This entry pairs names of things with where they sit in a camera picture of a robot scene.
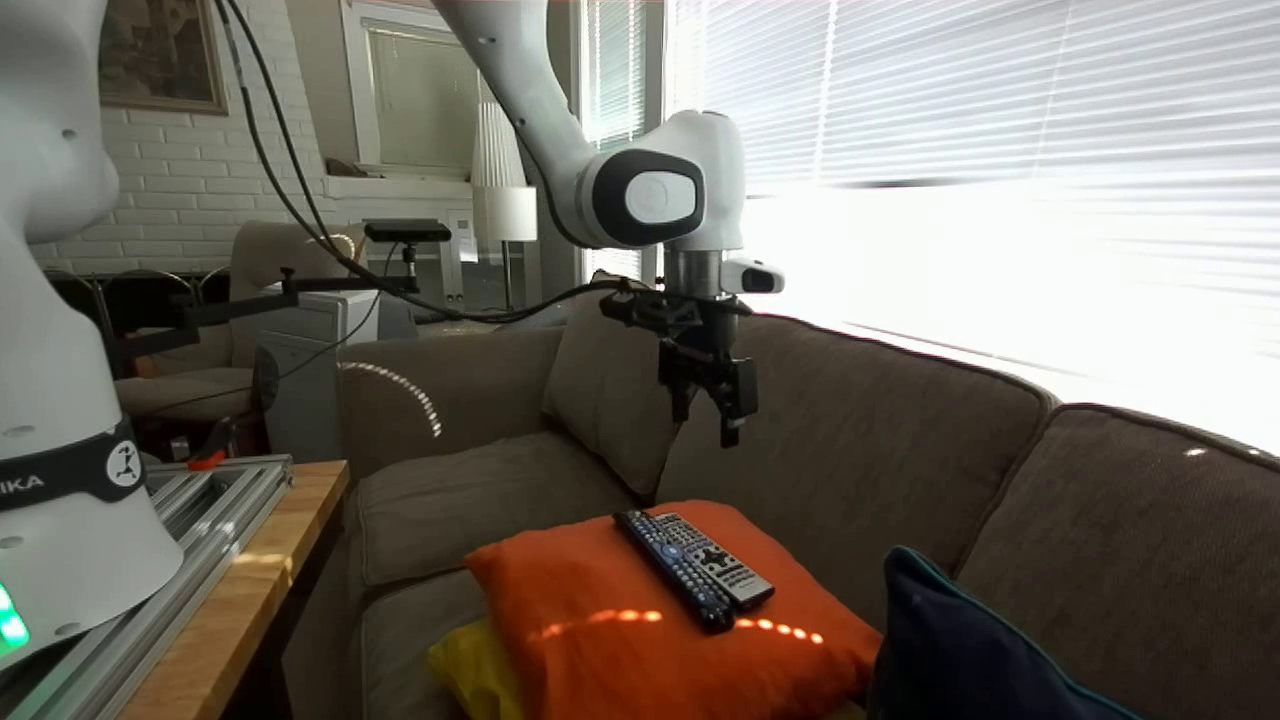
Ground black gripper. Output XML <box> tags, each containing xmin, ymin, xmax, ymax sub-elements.
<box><xmin>654</xmin><ymin>325</ymin><xmax>763</xmax><ymax>451</ymax></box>

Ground black RCA remote blue buttons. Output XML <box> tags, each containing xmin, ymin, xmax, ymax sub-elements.
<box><xmin>613</xmin><ymin>505</ymin><xmax>738</xmax><ymax>637</ymax></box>

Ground grey-brown fabric sofa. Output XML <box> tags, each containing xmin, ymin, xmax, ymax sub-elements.
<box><xmin>275</xmin><ymin>283</ymin><xmax>1280</xmax><ymax>720</ymax></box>

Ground orange pillow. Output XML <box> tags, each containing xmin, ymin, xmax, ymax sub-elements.
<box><xmin>461</xmin><ymin>496</ymin><xmax>884</xmax><ymax>720</ymax></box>

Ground dark blue pillow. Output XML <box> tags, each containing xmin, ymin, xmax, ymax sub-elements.
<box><xmin>867</xmin><ymin>541</ymin><xmax>1136</xmax><ymax>720</ymax></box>

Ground yellow pillow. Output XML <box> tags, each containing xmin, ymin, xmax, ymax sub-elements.
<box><xmin>425</xmin><ymin>615</ymin><xmax>530</xmax><ymax>720</ymax></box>

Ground grey cabinet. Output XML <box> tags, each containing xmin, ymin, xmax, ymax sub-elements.
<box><xmin>250</xmin><ymin>289</ymin><xmax>383</xmax><ymax>463</ymax></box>

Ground white framed window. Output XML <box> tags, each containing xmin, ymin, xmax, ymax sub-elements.
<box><xmin>334</xmin><ymin>0</ymin><xmax>502</xmax><ymax>183</ymax></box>

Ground beige armchair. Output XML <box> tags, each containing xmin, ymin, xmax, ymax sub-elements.
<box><xmin>115</xmin><ymin>222</ymin><xmax>371</xmax><ymax>434</ymax></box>

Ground wooden table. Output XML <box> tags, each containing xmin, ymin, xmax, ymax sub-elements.
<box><xmin>115</xmin><ymin>456</ymin><xmax>350</xmax><ymax>720</ymax></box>

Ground black wrist mounting bracket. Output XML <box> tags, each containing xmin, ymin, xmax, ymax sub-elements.
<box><xmin>594</xmin><ymin>281</ymin><xmax>751</xmax><ymax>336</ymax></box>

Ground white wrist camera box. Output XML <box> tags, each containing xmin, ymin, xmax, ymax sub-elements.
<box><xmin>717</xmin><ymin>259</ymin><xmax>789</xmax><ymax>299</ymax></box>

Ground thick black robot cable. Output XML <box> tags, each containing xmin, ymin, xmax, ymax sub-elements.
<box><xmin>211</xmin><ymin>0</ymin><xmax>632</xmax><ymax>330</ymax></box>

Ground black camera on stand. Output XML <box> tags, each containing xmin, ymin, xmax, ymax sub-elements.
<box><xmin>361</xmin><ymin>218</ymin><xmax>454</xmax><ymax>253</ymax></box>

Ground framed wall picture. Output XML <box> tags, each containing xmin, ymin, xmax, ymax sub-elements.
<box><xmin>95</xmin><ymin>0</ymin><xmax>228</xmax><ymax>118</ymax></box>

